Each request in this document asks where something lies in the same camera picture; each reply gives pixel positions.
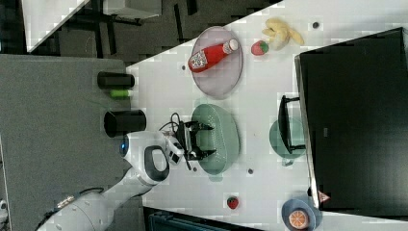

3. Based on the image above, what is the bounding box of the green small cylinder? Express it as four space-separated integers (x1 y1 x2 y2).
110 90 133 99

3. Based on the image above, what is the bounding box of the red plush strawberry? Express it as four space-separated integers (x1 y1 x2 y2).
251 40 268 56

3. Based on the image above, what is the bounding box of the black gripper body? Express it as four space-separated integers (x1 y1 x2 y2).
176 121 196 158

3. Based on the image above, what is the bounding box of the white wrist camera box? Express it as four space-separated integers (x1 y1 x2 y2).
166 136 185 165

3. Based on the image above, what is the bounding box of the orange slice toy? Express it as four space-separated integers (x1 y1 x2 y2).
289 210 310 230

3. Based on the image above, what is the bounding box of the blue bowl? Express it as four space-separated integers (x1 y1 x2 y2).
281 196 321 231

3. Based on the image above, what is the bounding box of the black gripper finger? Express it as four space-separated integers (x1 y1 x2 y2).
187 149 216 161
185 121 213 131

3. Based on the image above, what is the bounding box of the green plastic cup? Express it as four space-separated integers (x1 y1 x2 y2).
269 117 305 167

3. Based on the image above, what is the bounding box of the yellow plush toy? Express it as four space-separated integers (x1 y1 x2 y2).
262 17 305 50

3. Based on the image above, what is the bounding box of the black cylinder lower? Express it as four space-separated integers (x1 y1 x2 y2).
104 110 146 138

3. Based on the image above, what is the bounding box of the grey round plate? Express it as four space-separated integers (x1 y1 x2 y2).
191 26 242 99

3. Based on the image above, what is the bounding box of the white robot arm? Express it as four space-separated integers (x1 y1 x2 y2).
36 120 214 231

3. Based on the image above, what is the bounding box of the small red tomato toy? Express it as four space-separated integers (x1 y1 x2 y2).
227 196 239 210

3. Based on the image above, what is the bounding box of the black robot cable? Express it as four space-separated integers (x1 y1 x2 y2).
158 112 192 171

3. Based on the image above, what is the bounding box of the toy stove with blue top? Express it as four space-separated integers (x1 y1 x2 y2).
295 28 408 220

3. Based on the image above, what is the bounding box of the green plastic strainer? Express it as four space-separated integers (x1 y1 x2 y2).
191 104 241 182

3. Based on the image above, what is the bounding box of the red plush ketchup bottle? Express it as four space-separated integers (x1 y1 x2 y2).
188 39 240 73

